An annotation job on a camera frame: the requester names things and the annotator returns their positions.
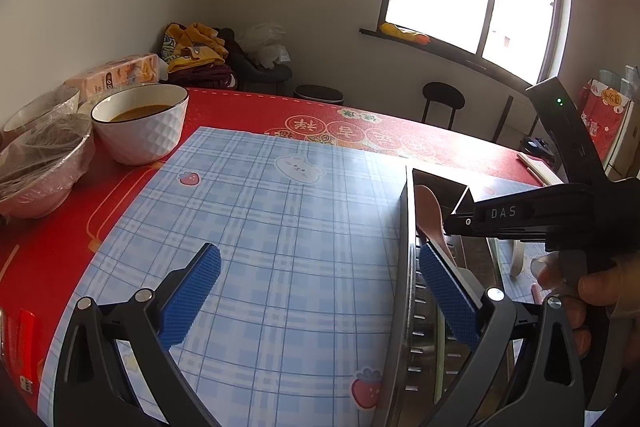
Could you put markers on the maroon garment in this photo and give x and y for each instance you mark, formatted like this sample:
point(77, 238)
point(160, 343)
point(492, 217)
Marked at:
point(205, 77)

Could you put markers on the white plastic bag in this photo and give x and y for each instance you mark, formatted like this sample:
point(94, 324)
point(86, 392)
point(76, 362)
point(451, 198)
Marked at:
point(265, 42)

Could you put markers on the person's right hand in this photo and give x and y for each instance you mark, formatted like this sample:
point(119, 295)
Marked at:
point(607, 287)

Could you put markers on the red hanging cloth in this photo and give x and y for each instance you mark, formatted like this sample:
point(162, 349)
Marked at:
point(602, 117)

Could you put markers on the blue plaid table mat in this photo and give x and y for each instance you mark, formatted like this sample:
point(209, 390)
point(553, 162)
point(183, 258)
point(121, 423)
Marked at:
point(280, 227)

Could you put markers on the plastic-wrapped white bowl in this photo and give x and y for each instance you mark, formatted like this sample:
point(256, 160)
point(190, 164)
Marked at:
point(42, 104)

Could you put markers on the pink spoon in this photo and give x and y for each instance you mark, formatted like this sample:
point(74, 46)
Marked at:
point(429, 207)

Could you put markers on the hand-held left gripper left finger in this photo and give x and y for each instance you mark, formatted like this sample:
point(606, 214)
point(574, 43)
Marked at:
point(192, 292)

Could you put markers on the cream folded cloth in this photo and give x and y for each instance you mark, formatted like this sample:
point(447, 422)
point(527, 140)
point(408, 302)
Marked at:
point(540, 169)

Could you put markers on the dark basket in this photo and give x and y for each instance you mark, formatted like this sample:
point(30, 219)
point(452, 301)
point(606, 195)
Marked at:
point(262, 77)

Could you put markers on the round black bin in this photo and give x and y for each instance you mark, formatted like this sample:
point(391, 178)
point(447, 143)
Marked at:
point(320, 93)

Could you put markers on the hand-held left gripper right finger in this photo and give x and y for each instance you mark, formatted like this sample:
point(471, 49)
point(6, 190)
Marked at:
point(447, 292)

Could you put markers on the light green chopstick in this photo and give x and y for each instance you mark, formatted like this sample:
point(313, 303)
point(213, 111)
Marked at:
point(439, 367)

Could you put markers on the plastic-wrapped pink bowl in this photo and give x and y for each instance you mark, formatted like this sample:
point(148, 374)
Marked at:
point(42, 177)

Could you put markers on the tissue pack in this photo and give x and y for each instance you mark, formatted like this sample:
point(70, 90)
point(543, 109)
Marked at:
point(120, 74)

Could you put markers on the yellow plastic toy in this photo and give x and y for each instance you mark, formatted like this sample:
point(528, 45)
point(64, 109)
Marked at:
point(400, 31)

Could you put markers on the white fridge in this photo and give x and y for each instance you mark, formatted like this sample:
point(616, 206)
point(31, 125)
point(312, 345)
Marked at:
point(625, 152)

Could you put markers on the dark leaning board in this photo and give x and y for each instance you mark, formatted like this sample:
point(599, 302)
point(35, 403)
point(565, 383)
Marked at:
point(502, 119)

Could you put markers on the black rice cooker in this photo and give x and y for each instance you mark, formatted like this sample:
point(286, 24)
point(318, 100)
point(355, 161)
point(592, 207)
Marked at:
point(537, 144)

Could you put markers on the metal utensil holder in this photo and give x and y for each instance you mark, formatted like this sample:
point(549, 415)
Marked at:
point(400, 307)

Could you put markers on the black stool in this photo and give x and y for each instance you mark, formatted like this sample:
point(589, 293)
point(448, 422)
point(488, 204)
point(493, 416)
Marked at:
point(442, 96)

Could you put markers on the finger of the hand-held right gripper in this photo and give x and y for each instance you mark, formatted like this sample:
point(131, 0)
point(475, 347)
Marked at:
point(505, 213)

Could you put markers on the white bowl with soup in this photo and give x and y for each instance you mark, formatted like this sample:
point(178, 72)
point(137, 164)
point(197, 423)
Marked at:
point(140, 132)

